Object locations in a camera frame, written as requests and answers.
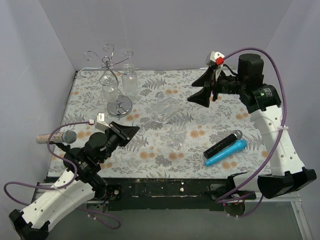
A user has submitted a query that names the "patterned tumbler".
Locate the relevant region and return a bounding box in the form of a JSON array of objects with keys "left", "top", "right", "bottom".
[
  {"left": 101, "top": 75, "right": 119, "bottom": 103},
  {"left": 121, "top": 64, "right": 138, "bottom": 93}
]

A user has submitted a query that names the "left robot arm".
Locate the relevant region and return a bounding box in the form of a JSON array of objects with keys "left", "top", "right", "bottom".
[{"left": 8, "top": 120, "right": 140, "bottom": 240}]

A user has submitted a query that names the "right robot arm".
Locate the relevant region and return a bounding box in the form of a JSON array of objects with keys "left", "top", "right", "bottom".
[{"left": 187, "top": 51, "right": 317, "bottom": 202}]

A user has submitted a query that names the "chrome wine glass rack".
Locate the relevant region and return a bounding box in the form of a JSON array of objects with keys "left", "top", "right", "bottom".
[{"left": 79, "top": 43, "right": 133, "bottom": 118}]

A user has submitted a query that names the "glitter microphone on stand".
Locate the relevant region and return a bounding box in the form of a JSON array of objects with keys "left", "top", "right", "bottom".
[{"left": 35, "top": 130, "right": 78, "bottom": 145}]

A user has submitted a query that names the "floral tablecloth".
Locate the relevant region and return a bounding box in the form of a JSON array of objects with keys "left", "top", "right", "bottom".
[{"left": 51, "top": 69, "right": 270, "bottom": 180}]

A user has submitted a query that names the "black microphone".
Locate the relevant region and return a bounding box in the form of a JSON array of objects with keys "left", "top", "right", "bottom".
[{"left": 203, "top": 130, "right": 243, "bottom": 159}]

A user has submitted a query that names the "blue toy microphone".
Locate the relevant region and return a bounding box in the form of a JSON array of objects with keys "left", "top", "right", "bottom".
[{"left": 204, "top": 139, "right": 247, "bottom": 167}]

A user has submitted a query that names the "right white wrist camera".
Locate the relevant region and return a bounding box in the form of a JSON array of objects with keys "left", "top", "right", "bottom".
[{"left": 205, "top": 51, "right": 225, "bottom": 67}]

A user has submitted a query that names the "black table front rail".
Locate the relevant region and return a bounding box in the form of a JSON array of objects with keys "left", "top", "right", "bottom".
[{"left": 44, "top": 176, "right": 256, "bottom": 213}]

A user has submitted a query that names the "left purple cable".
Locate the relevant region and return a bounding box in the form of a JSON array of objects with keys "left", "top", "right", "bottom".
[{"left": 3, "top": 121, "right": 122, "bottom": 230}]

